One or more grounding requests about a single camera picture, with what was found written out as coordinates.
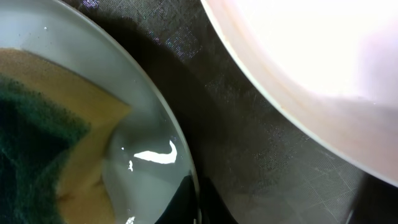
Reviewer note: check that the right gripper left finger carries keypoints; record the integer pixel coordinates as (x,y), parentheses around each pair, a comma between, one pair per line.
(182,209)

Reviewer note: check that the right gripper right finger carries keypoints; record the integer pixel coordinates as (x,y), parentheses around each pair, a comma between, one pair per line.
(213,208)

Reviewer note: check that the pale blue plate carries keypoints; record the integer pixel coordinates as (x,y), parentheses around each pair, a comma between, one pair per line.
(147,155)

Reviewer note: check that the green and yellow sponge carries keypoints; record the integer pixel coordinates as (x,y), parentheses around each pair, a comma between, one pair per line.
(55,128)

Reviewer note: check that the white plate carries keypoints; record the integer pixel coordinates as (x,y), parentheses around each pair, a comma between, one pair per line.
(330,67)

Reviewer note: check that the dark brown serving tray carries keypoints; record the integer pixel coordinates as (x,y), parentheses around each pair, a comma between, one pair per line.
(262,168)

